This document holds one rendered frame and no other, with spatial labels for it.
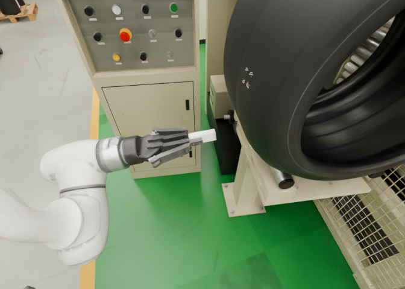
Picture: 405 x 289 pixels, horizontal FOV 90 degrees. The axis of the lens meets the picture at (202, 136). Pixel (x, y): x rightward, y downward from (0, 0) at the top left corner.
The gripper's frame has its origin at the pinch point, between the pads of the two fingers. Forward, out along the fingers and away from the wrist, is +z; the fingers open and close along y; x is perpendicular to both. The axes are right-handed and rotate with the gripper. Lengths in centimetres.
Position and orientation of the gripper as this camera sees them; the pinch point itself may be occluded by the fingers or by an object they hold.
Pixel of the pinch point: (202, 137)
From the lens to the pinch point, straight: 53.4
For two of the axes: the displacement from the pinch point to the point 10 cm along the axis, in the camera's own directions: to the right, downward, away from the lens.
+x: 1.4, 6.9, 7.1
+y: -1.3, -7.0, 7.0
